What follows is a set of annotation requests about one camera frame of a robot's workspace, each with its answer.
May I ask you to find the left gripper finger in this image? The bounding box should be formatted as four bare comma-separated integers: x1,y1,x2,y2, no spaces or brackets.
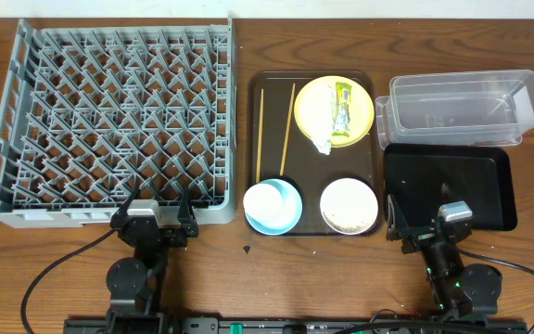
117,180,140,217
177,188,193,225

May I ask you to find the pale pink bowl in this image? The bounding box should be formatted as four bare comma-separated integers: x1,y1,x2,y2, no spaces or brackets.
319,178,378,236

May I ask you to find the light blue bowl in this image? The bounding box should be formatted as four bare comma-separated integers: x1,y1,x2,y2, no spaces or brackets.
244,179,303,236

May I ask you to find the yellow round plate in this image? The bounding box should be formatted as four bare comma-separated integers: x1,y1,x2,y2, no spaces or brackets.
293,75,375,150

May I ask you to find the green snack wrapper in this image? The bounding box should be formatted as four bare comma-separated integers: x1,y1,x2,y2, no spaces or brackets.
333,82,351,137

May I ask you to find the white napkin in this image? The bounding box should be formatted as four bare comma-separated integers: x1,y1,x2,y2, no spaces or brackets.
311,83,336,155

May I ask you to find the wooden chopstick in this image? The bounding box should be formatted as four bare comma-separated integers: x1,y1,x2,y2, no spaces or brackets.
255,89,264,184
279,83,296,176

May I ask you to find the white cup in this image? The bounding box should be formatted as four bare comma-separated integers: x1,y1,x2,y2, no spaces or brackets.
243,183,283,225

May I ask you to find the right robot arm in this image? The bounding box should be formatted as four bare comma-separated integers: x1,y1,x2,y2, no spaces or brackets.
387,195,502,320

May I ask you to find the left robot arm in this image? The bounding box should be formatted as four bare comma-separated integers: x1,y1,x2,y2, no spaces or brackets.
106,186,198,315

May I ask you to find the black waste tray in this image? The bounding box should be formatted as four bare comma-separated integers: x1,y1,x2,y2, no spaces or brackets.
384,143,518,231

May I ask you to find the grey plastic dish rack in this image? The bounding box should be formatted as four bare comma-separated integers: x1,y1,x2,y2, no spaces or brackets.
0,20,237,228

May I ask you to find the dark brown serving tray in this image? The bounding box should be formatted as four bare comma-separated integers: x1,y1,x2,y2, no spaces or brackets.
245,70,385,237

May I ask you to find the clear plastic bin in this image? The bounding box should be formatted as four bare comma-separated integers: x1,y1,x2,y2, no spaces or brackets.
375,70,534,148

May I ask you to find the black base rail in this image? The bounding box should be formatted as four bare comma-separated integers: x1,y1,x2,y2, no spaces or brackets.
62,316,527,334

